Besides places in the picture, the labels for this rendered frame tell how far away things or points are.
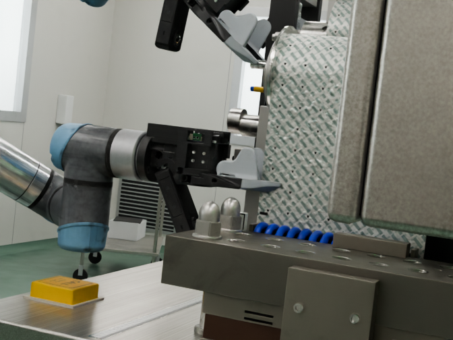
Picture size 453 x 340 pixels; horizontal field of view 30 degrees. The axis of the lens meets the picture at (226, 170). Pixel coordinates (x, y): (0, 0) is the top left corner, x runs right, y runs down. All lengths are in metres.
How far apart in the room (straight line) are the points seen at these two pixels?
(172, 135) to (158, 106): 6.27
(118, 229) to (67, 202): 4.92
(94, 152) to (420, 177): 1.00
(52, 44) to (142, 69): 0.98
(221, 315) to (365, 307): 0.18
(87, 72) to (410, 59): 7.21
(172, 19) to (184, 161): 0.22
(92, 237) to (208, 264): 0.32
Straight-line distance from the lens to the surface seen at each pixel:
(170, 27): 1.29
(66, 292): 1.19
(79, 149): 1.28
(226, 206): 1.12
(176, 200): 1.22
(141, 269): 1.51
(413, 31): 0.29
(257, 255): 0.99
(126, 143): 1.24
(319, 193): 1.16
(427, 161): 0.29
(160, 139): 1.23
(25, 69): 6.73
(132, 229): 6.19
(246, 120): 1.29
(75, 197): 1.28
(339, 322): 0.95
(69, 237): 1.29
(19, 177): 1.38
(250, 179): 1.17
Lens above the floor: 1.17
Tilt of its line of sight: 3 degrees down
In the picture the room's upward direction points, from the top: 6 degrees clockwise
